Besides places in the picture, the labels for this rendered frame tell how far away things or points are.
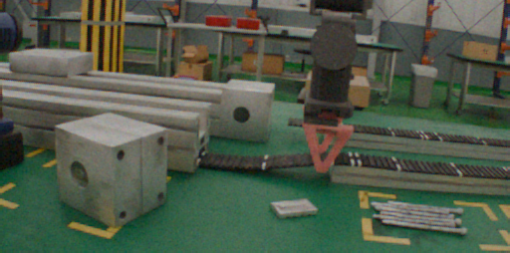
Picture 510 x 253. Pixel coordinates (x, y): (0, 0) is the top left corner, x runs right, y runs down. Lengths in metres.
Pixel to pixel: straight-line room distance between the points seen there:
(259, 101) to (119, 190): 0.38
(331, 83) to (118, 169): 0.30
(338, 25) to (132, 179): 0.29
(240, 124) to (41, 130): 0.35
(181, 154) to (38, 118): 0.25
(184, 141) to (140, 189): 0.14
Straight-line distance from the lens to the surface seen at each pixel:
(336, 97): 0.57
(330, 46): 0.49
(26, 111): 0.70
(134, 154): 0.45
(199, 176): 0.59
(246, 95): 0.75
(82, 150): 0.46
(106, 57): 3.96
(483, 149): 0.88
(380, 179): 0.63
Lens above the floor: 1.01
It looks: 12 degrees down
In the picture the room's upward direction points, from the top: 5 degrees clockwise
